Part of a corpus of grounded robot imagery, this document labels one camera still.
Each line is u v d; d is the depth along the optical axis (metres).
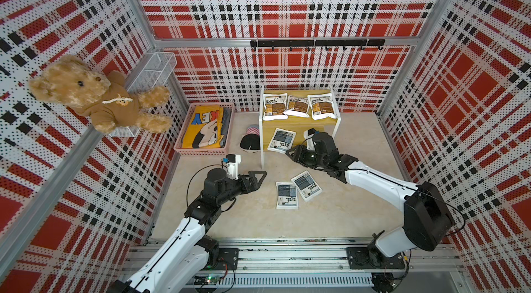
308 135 0.78
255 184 0.67
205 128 1.05
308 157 0.73
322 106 0.75
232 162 0.70
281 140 0.88
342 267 0.72
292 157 0.77
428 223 0.43
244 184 0.66
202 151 0.99
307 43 0.90
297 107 0.74
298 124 0.73
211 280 0.69
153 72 0.87
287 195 0.88
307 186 0.91
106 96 0.54
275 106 0.75
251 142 0.96
